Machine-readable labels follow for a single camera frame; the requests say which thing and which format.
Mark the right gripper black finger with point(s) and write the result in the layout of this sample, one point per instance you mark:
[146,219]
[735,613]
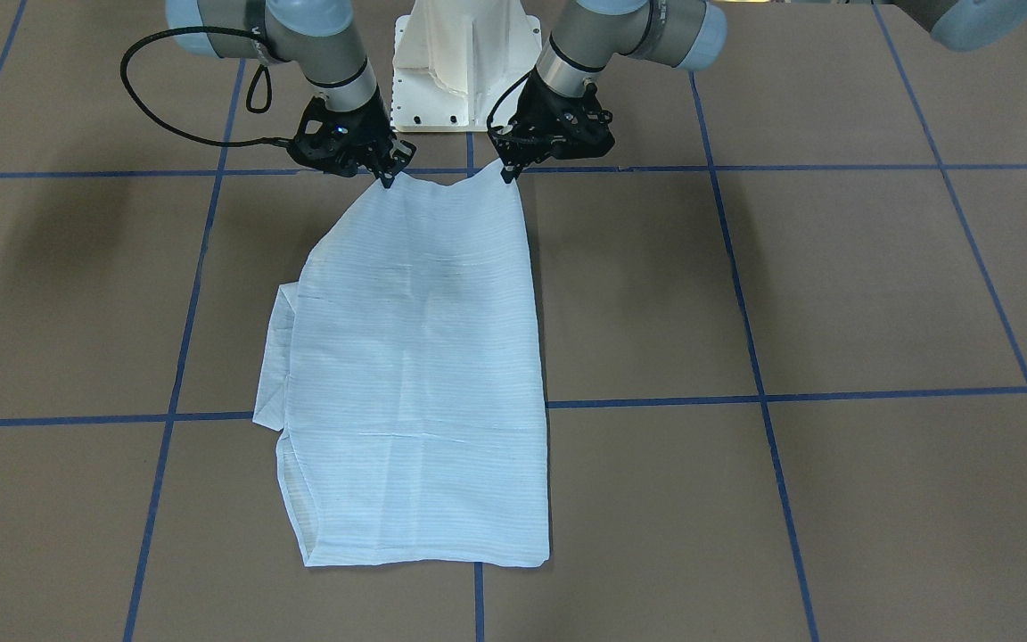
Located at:
[394,158]

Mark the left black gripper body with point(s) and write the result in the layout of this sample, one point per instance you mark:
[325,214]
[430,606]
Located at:
[538,112]

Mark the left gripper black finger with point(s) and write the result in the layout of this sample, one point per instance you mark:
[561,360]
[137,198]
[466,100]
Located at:
[515,153]

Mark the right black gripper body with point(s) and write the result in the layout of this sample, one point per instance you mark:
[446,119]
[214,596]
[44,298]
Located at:
[370,130]

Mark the light blue button-up shirt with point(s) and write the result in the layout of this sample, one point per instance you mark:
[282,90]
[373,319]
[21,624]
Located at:
[402,372]

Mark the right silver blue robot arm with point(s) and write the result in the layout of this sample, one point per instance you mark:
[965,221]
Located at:
[319,36]

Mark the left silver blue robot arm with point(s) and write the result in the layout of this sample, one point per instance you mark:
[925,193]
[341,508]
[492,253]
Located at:
[682,35]

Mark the white central pedestal column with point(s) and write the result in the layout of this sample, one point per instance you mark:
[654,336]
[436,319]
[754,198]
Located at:
[453,59]

